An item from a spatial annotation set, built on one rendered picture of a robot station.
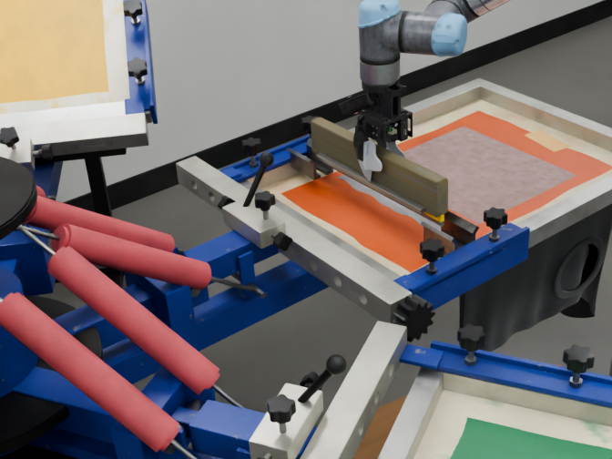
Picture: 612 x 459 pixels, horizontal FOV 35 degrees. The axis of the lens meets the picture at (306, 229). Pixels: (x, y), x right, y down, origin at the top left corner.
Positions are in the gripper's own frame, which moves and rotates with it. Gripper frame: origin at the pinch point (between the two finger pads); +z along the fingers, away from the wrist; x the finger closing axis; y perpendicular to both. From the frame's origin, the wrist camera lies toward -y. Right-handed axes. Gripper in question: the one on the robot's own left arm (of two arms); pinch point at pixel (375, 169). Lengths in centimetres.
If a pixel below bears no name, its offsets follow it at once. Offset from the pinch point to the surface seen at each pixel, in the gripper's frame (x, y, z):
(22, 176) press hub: -71, 2, -26
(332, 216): -6.9, -5.8, 10.4
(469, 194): 19.8, 6.9, 10.6
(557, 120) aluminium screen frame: 57, -1, 8
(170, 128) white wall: 59, -201, 79
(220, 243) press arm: -36.8, -0.8, 1.8
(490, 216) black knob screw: 3.4, 27.8, 0.1
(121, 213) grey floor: 28, -194, 105
